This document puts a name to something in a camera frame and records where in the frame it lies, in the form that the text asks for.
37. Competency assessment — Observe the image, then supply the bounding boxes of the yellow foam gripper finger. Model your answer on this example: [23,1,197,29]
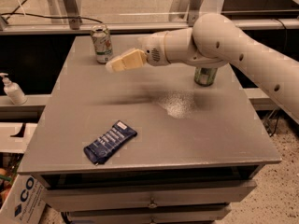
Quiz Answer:
[106,49,147,73]

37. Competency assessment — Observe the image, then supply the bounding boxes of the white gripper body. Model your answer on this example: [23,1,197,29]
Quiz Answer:
[138,31,169,66]

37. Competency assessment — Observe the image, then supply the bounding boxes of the white 7up can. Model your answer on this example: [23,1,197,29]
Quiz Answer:
[91,24,113,63]

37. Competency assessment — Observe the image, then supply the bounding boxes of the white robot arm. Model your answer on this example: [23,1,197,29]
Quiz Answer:
[106,13,299,121]

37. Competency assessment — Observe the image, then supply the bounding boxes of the green soda can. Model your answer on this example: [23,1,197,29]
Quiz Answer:
[194,68,218,87]

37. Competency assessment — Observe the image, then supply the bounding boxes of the grey drawer cabinet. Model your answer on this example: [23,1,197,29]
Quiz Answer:
[17,32,283,224]

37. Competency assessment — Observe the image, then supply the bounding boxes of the dark blue snack bar wrapper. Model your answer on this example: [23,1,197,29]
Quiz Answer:
[83,120,137,165]

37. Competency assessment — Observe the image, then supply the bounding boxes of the white pump bottle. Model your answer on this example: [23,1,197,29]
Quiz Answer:
[0,73,27,105]

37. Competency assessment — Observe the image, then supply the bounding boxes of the upper cabinet drawer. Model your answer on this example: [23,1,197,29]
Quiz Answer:
[42,180,256,212]

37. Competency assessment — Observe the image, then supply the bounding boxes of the cabinet drawer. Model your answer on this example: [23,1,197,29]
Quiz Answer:
[42,180,256,212]
[68,204,231,224]

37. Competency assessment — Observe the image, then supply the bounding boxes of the lower cabinet drawer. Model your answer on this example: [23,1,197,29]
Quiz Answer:
[68,204,231,224]

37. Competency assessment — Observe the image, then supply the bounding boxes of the white cardboard box with letters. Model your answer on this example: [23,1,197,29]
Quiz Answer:
[0,175,46,224]

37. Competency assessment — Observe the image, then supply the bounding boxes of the metal railing bracket right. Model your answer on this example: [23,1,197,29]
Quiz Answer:
[187,0,202,26]

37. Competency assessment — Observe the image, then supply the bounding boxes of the metal railing bracket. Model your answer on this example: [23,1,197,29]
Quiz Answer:
[187,0,202,26]
[63,0,81,30]

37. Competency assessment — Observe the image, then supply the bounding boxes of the metal railing bracket left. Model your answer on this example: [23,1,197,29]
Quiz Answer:
[63,0,81,30]

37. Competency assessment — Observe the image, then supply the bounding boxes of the black cable on floor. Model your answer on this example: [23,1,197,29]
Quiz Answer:
[0,12,104,24]

